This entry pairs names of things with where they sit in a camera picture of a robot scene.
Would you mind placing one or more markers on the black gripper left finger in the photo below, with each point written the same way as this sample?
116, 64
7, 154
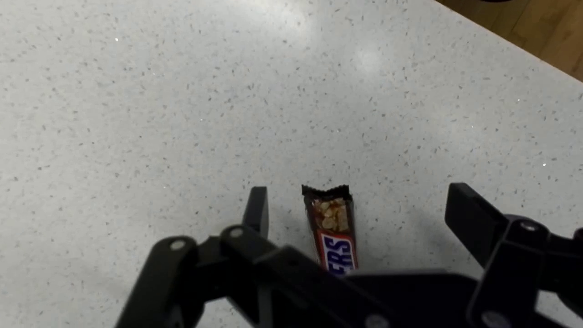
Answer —
242, 285

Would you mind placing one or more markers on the Snickers chocolate bar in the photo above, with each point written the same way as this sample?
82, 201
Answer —
335, 237

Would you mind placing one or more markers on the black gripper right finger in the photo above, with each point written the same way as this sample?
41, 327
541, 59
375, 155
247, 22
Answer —
515, 261

